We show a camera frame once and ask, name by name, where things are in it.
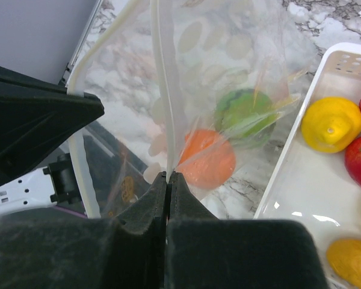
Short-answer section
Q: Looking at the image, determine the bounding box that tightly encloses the green toy watermelon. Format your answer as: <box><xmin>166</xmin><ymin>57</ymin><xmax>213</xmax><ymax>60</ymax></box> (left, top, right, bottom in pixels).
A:
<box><xmin>214</xmin><ymin>89</ymin><xmax>277</xmax><ymax>148</ymax></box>

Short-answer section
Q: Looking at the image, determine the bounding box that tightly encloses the yellow orange toy lemon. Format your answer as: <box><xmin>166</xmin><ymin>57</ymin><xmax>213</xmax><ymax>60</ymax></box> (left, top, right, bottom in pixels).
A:
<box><xmin>326</xmin><ymin>238</ymin><xmax>361</xmax><ymax>288</ymax></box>

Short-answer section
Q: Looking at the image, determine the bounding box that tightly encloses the yellow toy pear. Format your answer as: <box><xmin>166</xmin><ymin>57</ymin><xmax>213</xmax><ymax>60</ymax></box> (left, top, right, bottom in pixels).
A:
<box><xmin>301</xmin><ymin>96</ymin><xmax>361</xmax><ymax>154</ymax></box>

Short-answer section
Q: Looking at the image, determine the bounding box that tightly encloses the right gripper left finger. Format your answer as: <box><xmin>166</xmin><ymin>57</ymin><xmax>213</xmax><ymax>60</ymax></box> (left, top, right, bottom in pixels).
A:
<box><xmin>0</xmin><ymin>172</ymin><xmax>167</xmax><ymax>288</ymax></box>

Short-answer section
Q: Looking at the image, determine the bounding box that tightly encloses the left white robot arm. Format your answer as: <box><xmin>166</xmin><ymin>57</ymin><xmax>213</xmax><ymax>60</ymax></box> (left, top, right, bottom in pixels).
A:
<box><xmin>0</xmin><ymin>66</ymin><xmax>104</xmax><ymax>219</ymax></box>

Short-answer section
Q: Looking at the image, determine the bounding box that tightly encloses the clear zip top bag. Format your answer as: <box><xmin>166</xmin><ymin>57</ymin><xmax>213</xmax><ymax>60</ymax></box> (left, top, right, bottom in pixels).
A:
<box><xmin>67</xmin><ymin>1</ymin><xmax>317</xmax><ymax>218</ymax></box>

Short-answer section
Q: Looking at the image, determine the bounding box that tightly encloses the white perforated plastic basket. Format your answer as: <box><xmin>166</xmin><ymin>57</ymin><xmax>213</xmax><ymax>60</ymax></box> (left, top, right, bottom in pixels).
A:
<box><xmin>255</xmin><ymin>43</ymin><xmax>361</xmax><ymax>288</ymax></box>

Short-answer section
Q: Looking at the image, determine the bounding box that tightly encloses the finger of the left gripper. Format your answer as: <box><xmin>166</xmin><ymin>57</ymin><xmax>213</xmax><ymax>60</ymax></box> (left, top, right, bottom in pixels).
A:
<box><xmin>0</xmin><ymin>66</ymin><xmax>104</xmax><ymax>186</ymax></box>

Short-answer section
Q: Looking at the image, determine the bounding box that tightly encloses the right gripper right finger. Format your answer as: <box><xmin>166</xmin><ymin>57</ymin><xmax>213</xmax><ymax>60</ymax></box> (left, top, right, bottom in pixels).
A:
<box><xmin>164</xmin><ymin>173</ymin><xmax>328</xmax><ymax>288</ymax></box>

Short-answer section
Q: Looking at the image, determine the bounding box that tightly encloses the orange toy fruit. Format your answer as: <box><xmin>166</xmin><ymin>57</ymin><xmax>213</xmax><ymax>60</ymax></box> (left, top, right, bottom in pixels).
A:
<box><xmin>176</xmin><ymin>129</ymin><xmax>236</xmax><ymax>190</ymax></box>

